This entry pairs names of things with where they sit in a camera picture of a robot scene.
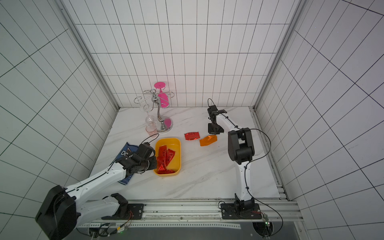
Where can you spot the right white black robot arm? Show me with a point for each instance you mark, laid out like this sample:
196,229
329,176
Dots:
241,151

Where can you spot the chrome wine glass rack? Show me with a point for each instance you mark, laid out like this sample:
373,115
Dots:
164,124

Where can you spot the yellow plastic storage box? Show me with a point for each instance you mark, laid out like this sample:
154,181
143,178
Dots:
176,164

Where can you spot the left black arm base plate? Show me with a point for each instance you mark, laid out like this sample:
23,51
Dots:
127,212

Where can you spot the aluminium mounting rail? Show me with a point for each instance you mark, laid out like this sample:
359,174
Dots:
200,213

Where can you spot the clear hanging wine glass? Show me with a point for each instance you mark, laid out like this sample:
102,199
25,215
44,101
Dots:
150,119

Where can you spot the blue Doritos chip bag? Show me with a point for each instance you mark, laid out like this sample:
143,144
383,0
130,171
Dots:
130,160

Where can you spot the small pink glass cup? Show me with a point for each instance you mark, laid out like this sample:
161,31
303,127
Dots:
151,130

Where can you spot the orange tea bag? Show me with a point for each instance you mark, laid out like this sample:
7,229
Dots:
208,140

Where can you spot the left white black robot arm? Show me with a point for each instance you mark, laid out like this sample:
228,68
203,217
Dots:
66,208

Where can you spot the pink hanging wine glass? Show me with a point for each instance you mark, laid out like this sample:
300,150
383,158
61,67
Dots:
164,99

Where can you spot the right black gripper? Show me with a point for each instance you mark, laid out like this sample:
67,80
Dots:
214,124

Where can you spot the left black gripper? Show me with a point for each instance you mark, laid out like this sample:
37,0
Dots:
153,166

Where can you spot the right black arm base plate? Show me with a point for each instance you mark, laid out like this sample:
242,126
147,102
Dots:
229,212

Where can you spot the red tea bag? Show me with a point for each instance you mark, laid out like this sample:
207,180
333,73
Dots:
163,171
169,156
162,155
191,136

